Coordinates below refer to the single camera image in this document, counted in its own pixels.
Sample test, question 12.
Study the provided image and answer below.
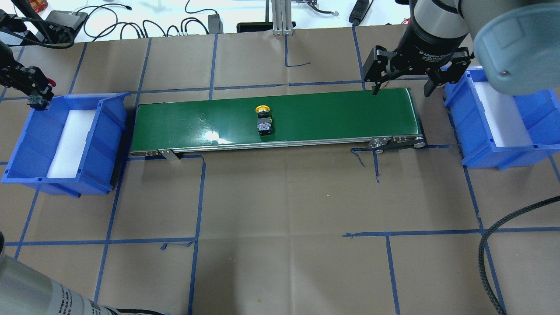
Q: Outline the brown paper table cover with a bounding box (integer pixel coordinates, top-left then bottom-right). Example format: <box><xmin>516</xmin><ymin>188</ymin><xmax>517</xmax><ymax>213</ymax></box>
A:
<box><xmin>1</xmin><ymin>24</ymin><xmax>559</xmax><ymax>315</ymax></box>

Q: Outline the right blue bin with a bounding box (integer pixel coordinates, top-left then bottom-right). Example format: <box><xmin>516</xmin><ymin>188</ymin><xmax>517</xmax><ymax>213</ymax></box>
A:
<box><xmin>444</xmin><ymin>67</ymin><xmax>560</xmax><ymax>170</ymax></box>

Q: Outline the green conveyor belt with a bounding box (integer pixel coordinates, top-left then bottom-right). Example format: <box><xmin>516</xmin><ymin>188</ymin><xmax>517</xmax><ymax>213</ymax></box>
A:
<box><xmin>130</xmin><ymin>88</ymin><xmax>427</xmax><ymax>158</ymax></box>

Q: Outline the red push button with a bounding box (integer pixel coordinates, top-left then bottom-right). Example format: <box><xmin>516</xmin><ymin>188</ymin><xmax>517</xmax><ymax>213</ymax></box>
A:
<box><xmin>27</xmin><ymin>78</ymin><xmax>56</xmax><ymax>110</ymax></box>

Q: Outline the blue bin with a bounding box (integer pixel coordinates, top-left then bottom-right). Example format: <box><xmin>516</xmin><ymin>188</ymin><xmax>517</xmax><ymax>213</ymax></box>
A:
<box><xmin>444</xmin><ymin>67</ymin><xmax>560</xmax><ymax>170</ymax></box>
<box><xmin>1</xmin><ymin>92</ymin><xmax>129</xmax><ymax>198</ymax></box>

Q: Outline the aluminium frame post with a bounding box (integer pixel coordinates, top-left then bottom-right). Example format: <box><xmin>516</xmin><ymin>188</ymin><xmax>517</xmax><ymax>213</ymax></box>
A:
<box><xmin>271</xmin><ymin>0</ymin><xmax>294</xmax><ymax>35</ymax></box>

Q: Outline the white foam in left bin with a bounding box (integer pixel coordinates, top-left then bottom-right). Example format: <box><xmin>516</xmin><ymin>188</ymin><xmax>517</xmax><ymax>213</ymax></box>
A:
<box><xmin>46</xmin><ymin>109</ymin><xmax>96</xmax><ymax>178</ymax></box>

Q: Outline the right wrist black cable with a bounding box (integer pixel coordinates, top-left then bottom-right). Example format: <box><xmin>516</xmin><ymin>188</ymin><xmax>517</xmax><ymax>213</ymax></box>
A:
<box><xmin>478</xmin><ymin>195</ymin><xmax>560</xmax><ymax>315</ymax></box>

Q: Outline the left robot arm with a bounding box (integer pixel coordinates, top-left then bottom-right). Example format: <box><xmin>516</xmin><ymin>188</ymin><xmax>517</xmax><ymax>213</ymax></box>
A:
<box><xmin>0</xmin><ymin>0</ymin><xmax>77</xmax><ymax>110</ymax></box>

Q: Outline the black power adapter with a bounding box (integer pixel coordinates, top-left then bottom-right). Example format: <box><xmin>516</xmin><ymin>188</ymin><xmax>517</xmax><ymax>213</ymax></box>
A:
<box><xmin>207</xmin><ymin>14</ymin><xmax>224</xmax><ymax>34</ymax></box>

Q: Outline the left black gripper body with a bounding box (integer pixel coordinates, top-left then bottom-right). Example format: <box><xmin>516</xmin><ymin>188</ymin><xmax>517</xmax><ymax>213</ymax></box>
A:
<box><xmin>0</xmin><ymin>42</ymin><xmax>47</xmax><ymax>96</ymax></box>

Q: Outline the yellow push button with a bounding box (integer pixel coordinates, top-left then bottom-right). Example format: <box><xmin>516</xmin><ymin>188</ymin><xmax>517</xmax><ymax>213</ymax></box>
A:
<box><xmin>255</xmin><ymin>105</ymin><xmax>273</xmax><ymax>137</ymax></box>

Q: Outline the left blue bin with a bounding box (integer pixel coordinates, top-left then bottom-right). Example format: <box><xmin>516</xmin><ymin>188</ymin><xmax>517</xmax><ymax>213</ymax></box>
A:
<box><xmin>1</xmin><ymin>92</ymin><xmax>129</xmax><ymax>198</ymax></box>

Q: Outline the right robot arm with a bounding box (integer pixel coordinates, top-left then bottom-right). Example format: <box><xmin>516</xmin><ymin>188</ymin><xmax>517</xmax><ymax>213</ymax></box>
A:
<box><xmin>362</xmin><ymin>0</ymin><xmax>560</xmax><ymax>96</ymax></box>

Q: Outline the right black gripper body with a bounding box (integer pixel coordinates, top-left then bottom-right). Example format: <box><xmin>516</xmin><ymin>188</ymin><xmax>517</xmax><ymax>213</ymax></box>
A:
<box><xmin>362</xmin><ymin>17</ymin><xmax>473</xmax><ymax>84</ymax></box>

